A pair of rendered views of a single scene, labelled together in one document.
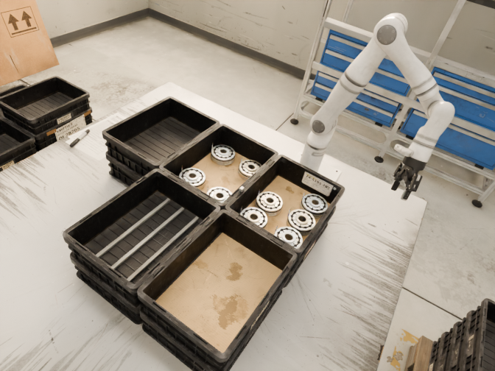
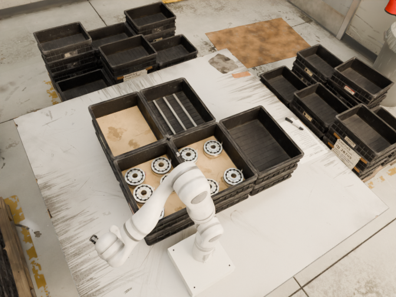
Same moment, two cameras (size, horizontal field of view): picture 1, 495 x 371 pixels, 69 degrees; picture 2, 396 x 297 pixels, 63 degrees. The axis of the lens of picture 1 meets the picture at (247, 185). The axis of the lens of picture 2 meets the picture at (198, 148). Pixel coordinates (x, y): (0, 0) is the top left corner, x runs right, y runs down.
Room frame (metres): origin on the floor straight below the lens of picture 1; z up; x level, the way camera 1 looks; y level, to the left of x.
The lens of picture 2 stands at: (1.48, -0.75, 2.25)
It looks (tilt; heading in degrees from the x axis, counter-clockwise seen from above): 53 degrees down; 120
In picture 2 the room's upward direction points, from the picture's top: 7 degrees clockwise
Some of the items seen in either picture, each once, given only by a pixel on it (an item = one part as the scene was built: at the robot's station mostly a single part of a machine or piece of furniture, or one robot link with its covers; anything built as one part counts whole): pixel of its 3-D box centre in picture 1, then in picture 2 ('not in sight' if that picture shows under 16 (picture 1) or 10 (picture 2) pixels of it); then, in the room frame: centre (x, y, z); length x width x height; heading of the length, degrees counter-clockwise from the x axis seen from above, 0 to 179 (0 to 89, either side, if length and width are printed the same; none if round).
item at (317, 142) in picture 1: (321, 129); (208, 232); (1.29, -0.25, 1.01); 0.09 x 0.09 x 0.17; 63
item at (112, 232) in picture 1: (147, 232); (176, 112); (0.71, 0.29, 0.87); 0.40 x 0.30 x 0.11; 155
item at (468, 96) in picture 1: (464, 120); not in sight; (2.44, -1.44, 0.60); 0.72 x 0.03 x 0.56; 67
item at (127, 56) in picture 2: not in sight; (129, 71); (-0.18, 0.79, 0.37); 0.40 x 0.30 x 0.45; 67
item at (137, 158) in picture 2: (285, 208); (158, 186); (0.94, -0.16, 0.87); 0.40 x 0.30 x 0.11; 155
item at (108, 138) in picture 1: (163, 129); (260, 138); (1.20, 0.39, 0.92); 0.40 x 0.30 x 0.02; 155
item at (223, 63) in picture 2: not in sight; (223, 62); (0.57, 1.03, 0.71); 0.22 x 0.19 x 0.01; 157
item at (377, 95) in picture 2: not in sight; (351, 95); (1.48, 1.78, 0.37); 0.42 x 0.34 x 0.46; 157
